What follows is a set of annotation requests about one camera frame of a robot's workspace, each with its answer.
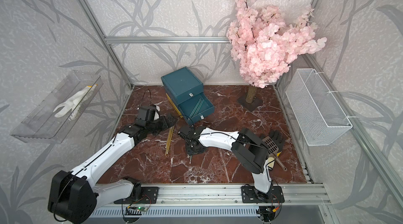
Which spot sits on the brown pencil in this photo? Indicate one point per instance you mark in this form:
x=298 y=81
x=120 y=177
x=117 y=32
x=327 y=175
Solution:
x=168 y=140

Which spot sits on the brown slotted spatula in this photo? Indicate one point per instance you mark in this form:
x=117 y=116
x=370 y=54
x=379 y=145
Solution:
x=273 y=151

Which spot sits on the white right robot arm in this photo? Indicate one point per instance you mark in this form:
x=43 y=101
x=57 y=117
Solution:
x=247 y=147

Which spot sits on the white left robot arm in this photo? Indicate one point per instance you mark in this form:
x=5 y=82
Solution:
x=76 y=194

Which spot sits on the white work glove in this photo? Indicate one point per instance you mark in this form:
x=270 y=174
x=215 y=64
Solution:
x=73 y=104

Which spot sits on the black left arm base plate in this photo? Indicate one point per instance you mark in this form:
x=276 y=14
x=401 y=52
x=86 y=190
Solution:
x=148 y=195

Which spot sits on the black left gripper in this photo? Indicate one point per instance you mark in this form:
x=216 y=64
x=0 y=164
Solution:
x=166 y=125

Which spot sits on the teal drawer cabinet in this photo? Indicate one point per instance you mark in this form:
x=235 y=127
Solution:
x=182 y=85

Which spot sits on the aluminium front rail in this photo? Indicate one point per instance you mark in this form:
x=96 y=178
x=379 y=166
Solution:
x=211 y=195

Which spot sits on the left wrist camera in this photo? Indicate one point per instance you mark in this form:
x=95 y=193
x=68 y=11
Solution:
x=147 y=115

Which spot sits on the yellow drawer cabinet base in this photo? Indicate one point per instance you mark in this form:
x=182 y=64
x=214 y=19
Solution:
x=174 y=106

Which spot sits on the black glove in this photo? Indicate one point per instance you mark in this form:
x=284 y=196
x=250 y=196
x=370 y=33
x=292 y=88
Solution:
x=277 y=137

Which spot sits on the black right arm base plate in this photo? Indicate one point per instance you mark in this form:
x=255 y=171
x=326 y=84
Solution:
x=251 y=195

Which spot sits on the white wire mesh basket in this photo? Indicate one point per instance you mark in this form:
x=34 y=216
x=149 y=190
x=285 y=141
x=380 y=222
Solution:
x=319 y=115

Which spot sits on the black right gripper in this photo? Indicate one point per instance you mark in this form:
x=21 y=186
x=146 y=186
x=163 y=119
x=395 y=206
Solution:
x=199 y=151

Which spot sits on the teal pull-out drawer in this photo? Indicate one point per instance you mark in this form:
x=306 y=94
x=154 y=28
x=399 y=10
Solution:
x=196 y=108

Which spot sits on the pink artificial blossom tree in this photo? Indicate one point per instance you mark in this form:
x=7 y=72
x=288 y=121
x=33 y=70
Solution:
x=265 y=46

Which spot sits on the clear plastic wall tray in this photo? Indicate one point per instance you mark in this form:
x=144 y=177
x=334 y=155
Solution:
x=52 y=120

